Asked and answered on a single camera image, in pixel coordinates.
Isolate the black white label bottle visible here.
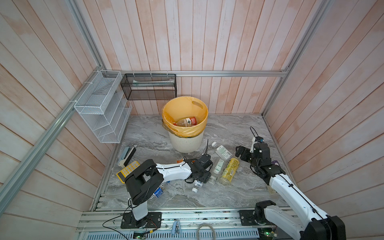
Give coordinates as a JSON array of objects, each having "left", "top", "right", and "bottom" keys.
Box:
[{"left": 192, "top": 180, "right": 203, "bottom": 193}]

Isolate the red label clear bottle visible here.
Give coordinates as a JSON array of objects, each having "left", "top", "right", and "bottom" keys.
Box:
[{"left": 173, "top": 117, "right": 198, "bottom": 128}]

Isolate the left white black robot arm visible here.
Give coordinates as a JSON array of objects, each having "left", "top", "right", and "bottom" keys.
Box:
[{"left": 117, "top": 154, "right": 213, "bottom": 229}]

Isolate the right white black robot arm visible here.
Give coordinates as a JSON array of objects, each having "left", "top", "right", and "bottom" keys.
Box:
[{"left": 235, "top": 137, "right": 347, "bottom": 240}]

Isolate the cream plastic waste bin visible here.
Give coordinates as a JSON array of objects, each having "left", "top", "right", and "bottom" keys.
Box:
[{"left": 168, "top": 131, "right": 204, "bottom": 154}]

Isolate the yellow bin liner bag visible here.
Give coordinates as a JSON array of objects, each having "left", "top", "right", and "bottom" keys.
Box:
[{"left": 162, "top": 96, "right": 209, "bottom": 138}]

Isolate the small green label bottle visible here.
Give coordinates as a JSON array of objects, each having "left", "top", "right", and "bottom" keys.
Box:
[{"left": 208, "top": 159, "right": 225, "bottom": 185}]

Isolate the green label clear bottle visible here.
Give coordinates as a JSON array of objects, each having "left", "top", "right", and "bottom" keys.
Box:
[{"left": 211, "top": 142, "right": 232, "bottom": 161}]

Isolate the yellow label tea bottle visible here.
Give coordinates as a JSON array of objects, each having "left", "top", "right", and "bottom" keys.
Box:
[{"left": 219, "top": 158, "right": 240, "bottom": 185}]

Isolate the blue label crushed bottle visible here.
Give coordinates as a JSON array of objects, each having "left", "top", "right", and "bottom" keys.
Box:
[{"left": 150, "top": 187, "right": 164, "bottom": 199}]

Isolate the black white stapler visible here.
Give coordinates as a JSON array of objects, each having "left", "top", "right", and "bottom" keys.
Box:
[{"left": 118, "top": 146, "right": 136, "bottom": 168}]

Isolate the yellow calculator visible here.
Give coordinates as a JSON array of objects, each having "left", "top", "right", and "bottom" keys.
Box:
[{"left": 117, "top": 161, "right": 141, "bottom": 184}]

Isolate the black wire mesh basket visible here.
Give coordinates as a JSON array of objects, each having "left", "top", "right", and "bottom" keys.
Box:
[{"left": 121, "top": 73, "right": 178, "bottom": 101}]

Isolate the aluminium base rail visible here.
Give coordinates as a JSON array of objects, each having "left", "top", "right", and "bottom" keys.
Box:
[{"left": 76, "top": 208, "right": 242, "bottom": 232}]

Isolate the white wire mesh shelf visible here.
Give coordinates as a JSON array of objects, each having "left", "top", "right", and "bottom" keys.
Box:
[{"left": 75, "top": 71, "right": 132, "bottom": 144}]

